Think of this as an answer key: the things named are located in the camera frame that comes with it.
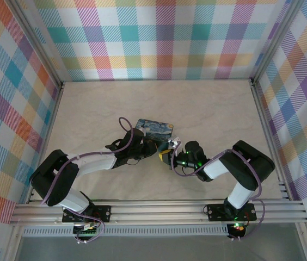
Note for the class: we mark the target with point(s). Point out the aluminium side rail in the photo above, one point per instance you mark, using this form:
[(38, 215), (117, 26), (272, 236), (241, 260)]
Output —
[(271, 141)]

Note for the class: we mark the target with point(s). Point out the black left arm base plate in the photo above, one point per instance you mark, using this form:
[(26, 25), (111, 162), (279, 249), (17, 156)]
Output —
[(101, 213)]

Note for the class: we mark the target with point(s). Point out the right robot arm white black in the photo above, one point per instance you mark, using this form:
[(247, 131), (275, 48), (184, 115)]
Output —
[(246, 168)]

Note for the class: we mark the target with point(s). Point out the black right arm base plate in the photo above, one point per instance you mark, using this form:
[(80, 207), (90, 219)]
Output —
[(216, 212)]

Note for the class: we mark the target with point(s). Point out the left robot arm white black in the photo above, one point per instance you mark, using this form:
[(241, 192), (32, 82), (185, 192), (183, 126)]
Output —
[(93, 163)]

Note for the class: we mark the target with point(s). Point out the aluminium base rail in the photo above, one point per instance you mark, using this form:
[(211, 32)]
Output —
[(156, 212)]

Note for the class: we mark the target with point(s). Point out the aluminium frame post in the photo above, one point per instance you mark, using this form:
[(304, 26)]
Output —
[(37, 43), (276, 40)]

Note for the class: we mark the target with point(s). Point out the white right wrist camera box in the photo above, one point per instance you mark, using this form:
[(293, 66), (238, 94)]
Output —
[(175, 142)]

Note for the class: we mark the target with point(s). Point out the starry night painted box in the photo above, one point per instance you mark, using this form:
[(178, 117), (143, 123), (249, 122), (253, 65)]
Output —
[(156, 130)]

